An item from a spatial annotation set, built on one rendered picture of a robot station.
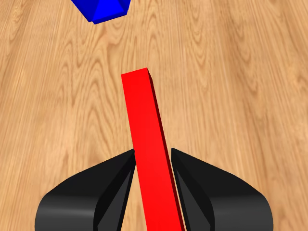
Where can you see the thin red peg bar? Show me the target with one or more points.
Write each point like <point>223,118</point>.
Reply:
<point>149,149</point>

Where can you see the blue hollow socket block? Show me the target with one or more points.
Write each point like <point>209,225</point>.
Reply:
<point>106,9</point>

